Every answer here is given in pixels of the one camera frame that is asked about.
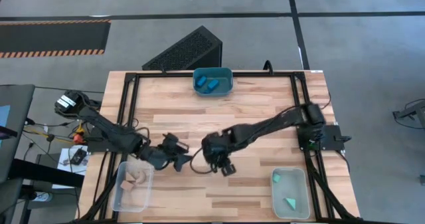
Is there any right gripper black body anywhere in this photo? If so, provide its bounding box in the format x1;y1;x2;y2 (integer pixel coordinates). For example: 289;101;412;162
201;130;235;164

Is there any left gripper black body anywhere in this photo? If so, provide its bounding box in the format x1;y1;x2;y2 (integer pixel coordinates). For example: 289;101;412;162
139;140;182;170

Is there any natural wood arch block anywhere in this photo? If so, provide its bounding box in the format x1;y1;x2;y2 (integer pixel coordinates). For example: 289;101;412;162
135;169;149;184

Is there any grey plastic bin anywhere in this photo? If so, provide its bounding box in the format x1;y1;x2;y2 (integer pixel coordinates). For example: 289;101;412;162
271;167;311;220

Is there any clear plastic bin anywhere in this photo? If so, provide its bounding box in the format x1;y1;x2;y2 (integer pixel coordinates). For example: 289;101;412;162
111;160;155;213

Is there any teal plastic bin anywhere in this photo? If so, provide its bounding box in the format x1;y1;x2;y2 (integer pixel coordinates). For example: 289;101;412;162
192;66;234;97

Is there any small black electronic device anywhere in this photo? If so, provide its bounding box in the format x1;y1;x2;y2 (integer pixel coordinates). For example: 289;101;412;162
71;148;88;166

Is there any orange connector plug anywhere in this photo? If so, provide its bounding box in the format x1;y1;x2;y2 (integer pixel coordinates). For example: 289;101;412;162
73;128;86;145

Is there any white paper sheet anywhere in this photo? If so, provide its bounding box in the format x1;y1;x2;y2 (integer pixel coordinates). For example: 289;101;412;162
52;145;89;190

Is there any black perforated computer tower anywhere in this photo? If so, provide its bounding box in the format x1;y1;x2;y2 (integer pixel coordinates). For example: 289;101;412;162
141;25;223;71

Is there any black desk beam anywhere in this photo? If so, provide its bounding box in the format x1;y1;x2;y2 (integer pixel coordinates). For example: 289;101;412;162
9;159;84;189

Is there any dark grey desk panel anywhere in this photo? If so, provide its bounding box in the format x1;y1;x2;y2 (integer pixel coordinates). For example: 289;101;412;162
0;84;36;185

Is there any black hazard-striped floor mat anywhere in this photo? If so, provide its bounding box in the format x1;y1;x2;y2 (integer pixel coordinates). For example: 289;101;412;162
0;19;112;59

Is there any dark grey floor stand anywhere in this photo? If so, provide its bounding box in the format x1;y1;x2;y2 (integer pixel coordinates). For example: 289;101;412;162
392;99;425;130

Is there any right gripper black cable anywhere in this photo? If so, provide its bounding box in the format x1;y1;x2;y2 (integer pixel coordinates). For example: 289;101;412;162
189;146;215;175

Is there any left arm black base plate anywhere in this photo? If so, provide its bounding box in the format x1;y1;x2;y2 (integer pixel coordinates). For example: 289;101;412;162
86;127;135;153

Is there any black aluminium table frame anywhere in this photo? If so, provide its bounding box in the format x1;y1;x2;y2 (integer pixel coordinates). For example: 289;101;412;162
79;70;363;222

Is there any black cable loop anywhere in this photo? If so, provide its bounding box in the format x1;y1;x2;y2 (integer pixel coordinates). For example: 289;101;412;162
262;60;275;76

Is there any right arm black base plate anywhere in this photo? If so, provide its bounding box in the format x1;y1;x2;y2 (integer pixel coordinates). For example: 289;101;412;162
296;124;352;151

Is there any thin black floor cable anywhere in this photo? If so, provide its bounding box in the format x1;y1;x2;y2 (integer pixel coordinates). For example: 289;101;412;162
35;86;104;94

